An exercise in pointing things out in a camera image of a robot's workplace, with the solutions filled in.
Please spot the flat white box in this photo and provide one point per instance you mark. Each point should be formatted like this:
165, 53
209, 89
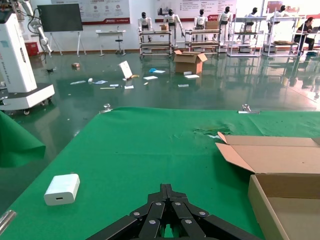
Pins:
192, 75

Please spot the white paper sheet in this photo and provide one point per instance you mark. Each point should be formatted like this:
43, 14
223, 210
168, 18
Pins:
150, 77

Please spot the small white card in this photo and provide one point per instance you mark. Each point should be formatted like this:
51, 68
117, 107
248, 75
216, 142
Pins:
183, 85
129, 87

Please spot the silver metal bar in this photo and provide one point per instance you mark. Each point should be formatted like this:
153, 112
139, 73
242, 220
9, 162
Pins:
7, 218

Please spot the small black floor item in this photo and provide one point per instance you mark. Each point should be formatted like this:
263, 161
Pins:
50, 70

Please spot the seated person in black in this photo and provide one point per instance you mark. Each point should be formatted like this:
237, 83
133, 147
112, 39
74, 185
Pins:
303, 33

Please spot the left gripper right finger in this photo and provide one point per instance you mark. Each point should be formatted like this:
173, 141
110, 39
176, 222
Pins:
190, 222

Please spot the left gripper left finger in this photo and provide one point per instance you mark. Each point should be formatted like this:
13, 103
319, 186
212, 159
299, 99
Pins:
150, 220

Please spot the blue cloth piece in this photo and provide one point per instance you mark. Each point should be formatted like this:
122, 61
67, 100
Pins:
153, 70

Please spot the green table cloth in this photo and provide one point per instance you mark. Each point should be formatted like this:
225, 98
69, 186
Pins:
137, 150

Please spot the black stool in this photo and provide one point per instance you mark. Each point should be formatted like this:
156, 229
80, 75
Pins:
120, 42

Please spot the small cardboard box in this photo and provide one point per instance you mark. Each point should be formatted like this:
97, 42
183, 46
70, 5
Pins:
163, 27

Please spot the red cabinet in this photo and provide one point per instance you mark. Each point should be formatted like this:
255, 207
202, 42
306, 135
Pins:
32, 48

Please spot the grey laptop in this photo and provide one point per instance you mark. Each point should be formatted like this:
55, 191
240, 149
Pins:
315, 29

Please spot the open cardboard box with hole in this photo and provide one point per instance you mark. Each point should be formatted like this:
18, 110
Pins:
275, 160

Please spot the silver binder clip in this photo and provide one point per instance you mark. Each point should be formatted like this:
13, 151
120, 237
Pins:
106, 108
247, 110

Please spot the white wheeled robot pedestal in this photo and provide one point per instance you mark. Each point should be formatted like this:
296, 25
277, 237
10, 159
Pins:
17, 62

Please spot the white paper bag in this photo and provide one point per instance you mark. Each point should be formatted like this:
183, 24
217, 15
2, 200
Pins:
125, 68

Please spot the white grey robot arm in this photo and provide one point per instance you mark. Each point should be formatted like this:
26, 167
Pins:
41, 35

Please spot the metal shelf rack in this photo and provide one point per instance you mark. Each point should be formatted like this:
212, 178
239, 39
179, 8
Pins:
202, 45
155, 45

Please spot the black screen on stand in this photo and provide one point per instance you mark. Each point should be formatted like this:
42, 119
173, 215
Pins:
61, 17

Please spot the large open cardboard carton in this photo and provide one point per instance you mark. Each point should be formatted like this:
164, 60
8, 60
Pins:
187, 65

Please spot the white narrow table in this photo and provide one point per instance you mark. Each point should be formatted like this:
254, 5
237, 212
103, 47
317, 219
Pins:
110, 32

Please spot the blue white plastic packet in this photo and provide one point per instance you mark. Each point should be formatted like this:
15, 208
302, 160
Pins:
100, 82

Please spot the closed cardboard box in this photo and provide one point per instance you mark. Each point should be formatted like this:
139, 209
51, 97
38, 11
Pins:
211, 25

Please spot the white black humanoid robot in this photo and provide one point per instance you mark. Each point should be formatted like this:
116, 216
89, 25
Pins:
145, 22
172, 21
225, 18
200, 21
253, 12
282, 10

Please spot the hanging green cloth sheet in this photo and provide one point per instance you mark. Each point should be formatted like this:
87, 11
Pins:
17, 147

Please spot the white USB charger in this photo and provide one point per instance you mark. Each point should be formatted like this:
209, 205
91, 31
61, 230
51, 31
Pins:
62, 188

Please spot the yellow banana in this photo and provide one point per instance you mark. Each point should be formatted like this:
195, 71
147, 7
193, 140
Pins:
133, 76

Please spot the white red wall poster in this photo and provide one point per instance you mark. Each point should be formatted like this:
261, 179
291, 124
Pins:
195, 8
105, 11

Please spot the brown packet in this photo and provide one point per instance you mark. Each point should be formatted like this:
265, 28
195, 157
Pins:
76, 65

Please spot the white frame shelf rack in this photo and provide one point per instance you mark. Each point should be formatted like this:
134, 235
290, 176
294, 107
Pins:
271, 48
246, 50

